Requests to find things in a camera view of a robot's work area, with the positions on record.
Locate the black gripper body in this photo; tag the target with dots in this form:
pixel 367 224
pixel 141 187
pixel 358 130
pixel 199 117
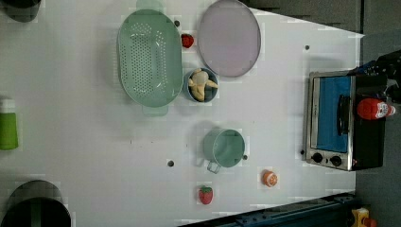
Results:
pixel 386 71

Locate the red plush ketchup bottle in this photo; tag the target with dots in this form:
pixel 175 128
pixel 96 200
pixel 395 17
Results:
pixel 373 109

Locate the black toaster oven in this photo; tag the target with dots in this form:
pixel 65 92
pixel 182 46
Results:
pixel 335 135

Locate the yellow toy object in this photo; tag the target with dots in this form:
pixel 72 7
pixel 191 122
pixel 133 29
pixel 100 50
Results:
pixel 362 218

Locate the round lilac plate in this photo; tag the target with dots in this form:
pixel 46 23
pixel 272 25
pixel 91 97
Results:
pixel 229 38

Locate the orange slice toy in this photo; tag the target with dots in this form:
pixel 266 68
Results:
pixel 270 179

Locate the blue bowl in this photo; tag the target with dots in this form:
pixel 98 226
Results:
pixel 210 92

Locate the green metal mug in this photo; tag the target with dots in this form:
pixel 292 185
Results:
pixel 220 148

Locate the plush peeled banana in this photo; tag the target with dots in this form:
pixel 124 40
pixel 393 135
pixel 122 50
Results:
pixel 197 83

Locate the small red toy fruit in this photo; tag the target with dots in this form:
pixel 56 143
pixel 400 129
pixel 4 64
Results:
pixel 187 40

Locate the red plush strawberry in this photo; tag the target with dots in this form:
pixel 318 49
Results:
pixel 206 194

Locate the green perforated colander basket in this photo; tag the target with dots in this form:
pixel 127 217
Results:
pixel 149 52

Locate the black round base upper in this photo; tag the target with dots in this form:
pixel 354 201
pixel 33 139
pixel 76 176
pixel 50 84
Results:
pixel 23 11

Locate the black round base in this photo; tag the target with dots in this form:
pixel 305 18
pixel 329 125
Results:
pixel 23 11
pixel 36 203

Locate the black round base lower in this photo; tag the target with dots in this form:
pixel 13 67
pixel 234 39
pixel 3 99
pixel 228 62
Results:
pixel 36 203

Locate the blue metal frame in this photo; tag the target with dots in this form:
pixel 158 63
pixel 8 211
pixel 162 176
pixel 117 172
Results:
pixel 330 211

